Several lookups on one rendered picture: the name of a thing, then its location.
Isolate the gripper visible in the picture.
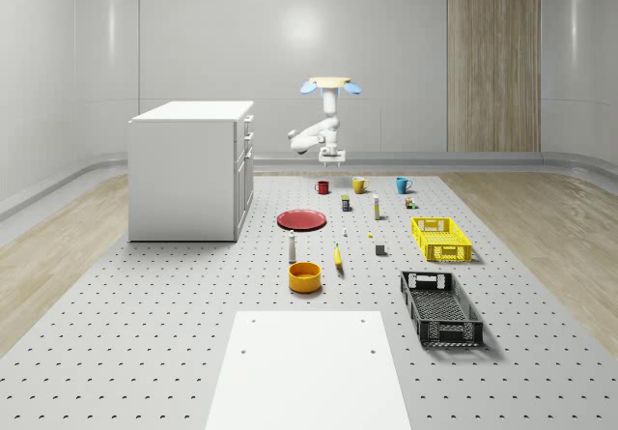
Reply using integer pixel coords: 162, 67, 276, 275
318, 147, 348, 168

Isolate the red plate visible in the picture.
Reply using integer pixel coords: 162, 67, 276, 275
275, 209, 329, 233

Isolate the yellow bowl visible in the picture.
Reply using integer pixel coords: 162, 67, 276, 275
287, 261, 323, 296

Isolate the yellow basket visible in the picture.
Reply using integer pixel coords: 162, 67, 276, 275
409, 215, 474, 263

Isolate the white cabinet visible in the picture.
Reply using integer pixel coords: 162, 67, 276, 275
127, 100, 256, 244

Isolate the dark grey basket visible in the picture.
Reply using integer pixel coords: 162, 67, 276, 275
399, 270, 486, 350

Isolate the white board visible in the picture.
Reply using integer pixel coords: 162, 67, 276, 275
204, 309, 413, 430

